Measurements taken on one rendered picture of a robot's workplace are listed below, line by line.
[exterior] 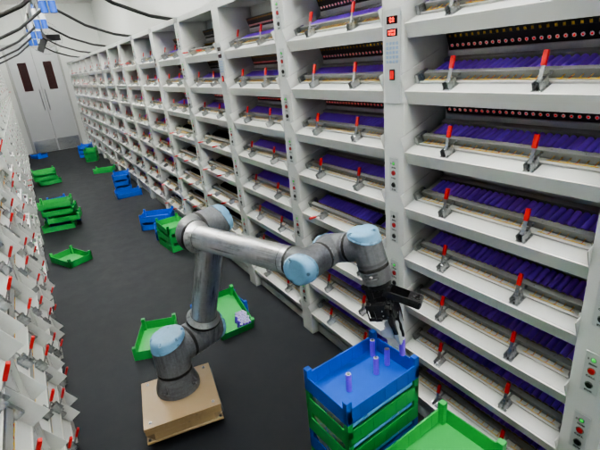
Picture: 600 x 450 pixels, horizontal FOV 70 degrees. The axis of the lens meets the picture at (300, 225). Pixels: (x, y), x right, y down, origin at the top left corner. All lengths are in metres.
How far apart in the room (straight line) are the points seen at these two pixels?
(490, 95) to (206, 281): 1.23
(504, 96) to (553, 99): 0.12
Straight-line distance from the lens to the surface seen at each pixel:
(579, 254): 1.27
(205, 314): 1.94
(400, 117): 1.48
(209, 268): 1.76
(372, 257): 1.22
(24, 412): 1.24
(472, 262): 1.51
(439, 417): 1.44
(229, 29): 2.67
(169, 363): 1.96
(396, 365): 1.51
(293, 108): 2.03
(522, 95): 1.22
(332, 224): 1.94
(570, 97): 1.17
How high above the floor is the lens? 1.45
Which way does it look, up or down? 21 degrees down
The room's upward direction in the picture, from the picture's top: 5 degrees counter-clockwise
